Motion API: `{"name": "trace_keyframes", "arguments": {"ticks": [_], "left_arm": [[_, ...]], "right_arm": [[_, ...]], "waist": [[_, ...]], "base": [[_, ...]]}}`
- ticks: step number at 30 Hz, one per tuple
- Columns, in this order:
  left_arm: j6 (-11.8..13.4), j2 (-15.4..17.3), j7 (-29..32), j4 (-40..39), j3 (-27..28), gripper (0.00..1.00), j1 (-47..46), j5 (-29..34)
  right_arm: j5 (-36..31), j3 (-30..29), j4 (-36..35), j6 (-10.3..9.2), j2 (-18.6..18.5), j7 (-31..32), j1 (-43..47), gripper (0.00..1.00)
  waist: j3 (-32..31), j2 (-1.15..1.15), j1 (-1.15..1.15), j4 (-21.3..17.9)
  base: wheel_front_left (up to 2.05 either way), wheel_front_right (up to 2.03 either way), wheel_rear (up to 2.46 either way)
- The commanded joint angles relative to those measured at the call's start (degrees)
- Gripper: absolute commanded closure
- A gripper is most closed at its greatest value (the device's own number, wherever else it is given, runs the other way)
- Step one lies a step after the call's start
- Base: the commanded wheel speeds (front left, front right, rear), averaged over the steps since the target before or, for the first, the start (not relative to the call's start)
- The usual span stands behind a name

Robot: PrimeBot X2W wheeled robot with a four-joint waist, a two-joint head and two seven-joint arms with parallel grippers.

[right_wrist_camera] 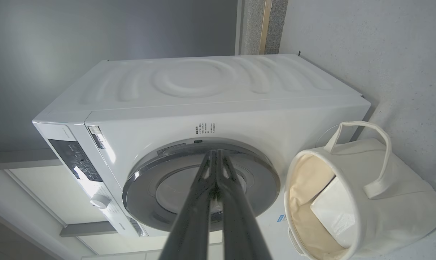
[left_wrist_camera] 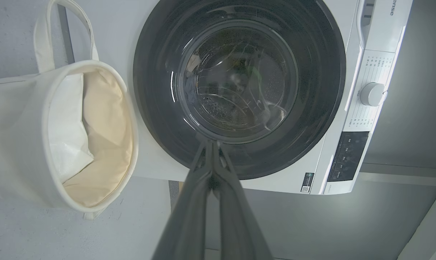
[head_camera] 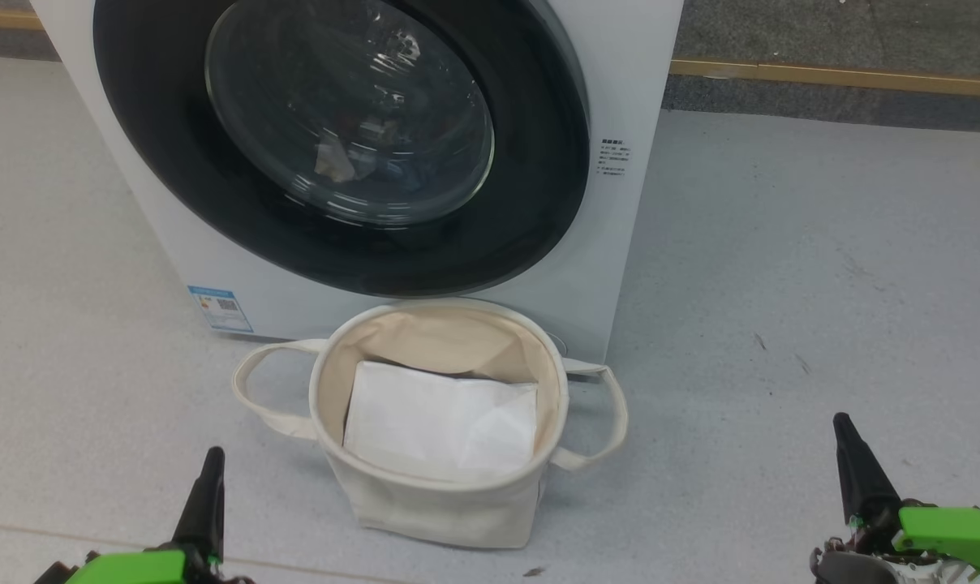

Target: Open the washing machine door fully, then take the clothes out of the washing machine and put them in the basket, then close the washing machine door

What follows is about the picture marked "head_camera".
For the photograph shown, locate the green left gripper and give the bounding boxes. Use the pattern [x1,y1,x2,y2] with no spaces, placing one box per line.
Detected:
[36,445,251,584]

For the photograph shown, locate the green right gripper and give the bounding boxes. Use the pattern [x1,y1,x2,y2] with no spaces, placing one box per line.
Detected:
[832,412,980,573]

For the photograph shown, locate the cream canvas laundry basket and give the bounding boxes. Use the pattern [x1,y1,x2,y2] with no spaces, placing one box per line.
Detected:
[232,298,629,550]

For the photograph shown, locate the white front-load washing machine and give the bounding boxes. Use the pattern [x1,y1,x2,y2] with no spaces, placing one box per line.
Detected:
[29,0,686,366]

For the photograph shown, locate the blue energy label sticker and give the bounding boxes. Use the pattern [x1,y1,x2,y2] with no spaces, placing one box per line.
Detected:
[187,285,255,334]

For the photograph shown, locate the white folded pad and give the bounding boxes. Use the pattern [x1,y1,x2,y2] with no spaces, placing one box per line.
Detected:
[342,360,539,479]

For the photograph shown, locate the white text warning sticker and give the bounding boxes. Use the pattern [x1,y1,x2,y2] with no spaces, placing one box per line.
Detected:
[600,137,631,178]

